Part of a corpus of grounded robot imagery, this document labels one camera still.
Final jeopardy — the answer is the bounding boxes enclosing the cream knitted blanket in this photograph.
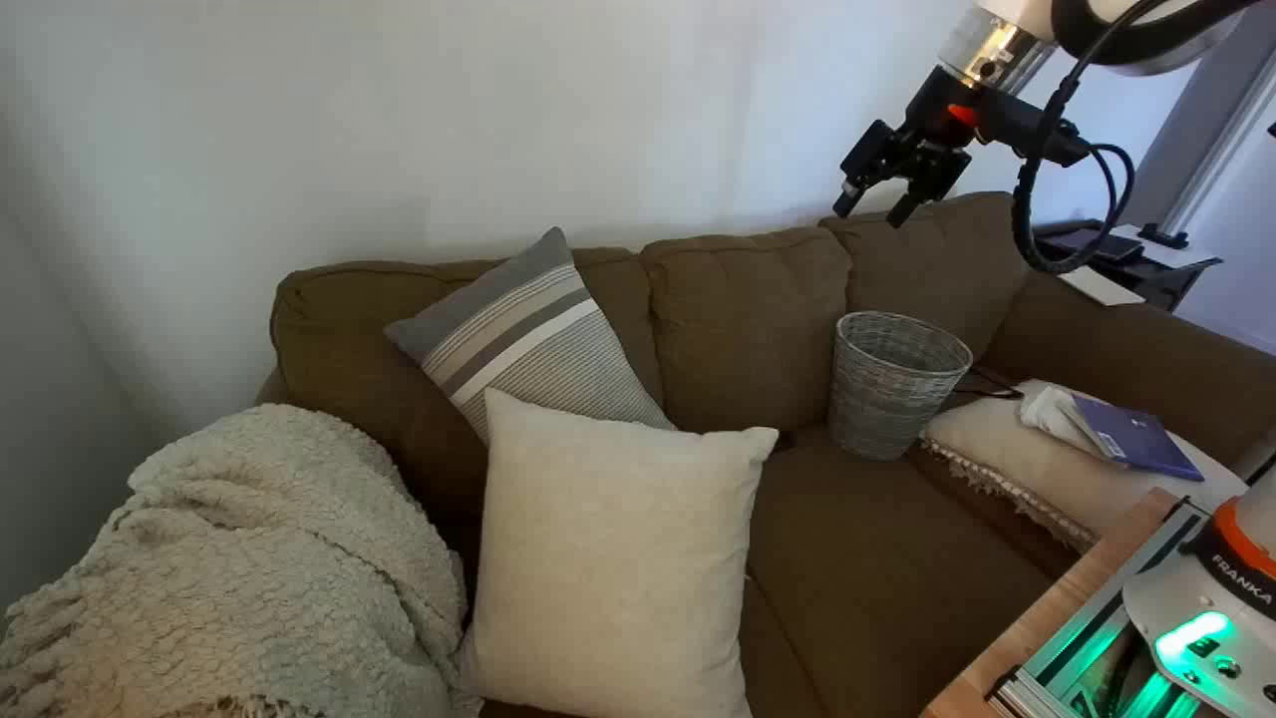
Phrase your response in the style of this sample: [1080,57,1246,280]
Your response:
[0,404,482,718]

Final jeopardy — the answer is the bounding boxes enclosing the cream square pillow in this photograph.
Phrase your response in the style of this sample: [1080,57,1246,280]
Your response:
[462,390,776,718]

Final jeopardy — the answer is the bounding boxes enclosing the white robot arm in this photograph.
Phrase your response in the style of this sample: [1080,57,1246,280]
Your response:
[832,0,1256,221]

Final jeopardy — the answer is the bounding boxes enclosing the blue book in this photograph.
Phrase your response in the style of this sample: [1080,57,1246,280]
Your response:
[1067,393,1198,482]

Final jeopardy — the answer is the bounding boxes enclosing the white paper booklet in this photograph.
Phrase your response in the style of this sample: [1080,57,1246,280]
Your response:
[1016,377,1101,454]

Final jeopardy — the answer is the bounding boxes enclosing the gray striped pillow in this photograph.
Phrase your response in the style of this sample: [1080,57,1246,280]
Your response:
[384,225,667,437]

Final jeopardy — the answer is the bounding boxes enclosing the brown fabric sofa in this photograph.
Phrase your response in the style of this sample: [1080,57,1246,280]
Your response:
[260,187,1276,718]

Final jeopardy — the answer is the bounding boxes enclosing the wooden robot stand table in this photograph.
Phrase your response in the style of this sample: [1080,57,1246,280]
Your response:
[922,491,1176,718]

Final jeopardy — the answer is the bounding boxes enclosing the cream fringed flat cushion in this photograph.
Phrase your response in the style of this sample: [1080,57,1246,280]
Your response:
[922,384,1246,549]

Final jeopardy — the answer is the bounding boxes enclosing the black side table items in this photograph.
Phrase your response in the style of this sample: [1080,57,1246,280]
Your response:
[1036,219,1214,312]

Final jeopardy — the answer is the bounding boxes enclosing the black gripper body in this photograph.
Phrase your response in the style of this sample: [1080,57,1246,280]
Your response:
[841,66,1084,193]

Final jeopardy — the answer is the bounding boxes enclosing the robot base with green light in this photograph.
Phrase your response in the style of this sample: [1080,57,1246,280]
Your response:
[994,479,1276,718]

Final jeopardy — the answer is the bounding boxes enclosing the gray woven basket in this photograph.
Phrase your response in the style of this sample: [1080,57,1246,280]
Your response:
[829,312,972,463]

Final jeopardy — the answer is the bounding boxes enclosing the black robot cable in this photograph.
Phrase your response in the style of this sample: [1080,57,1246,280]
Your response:
[1008,0,1172,280]

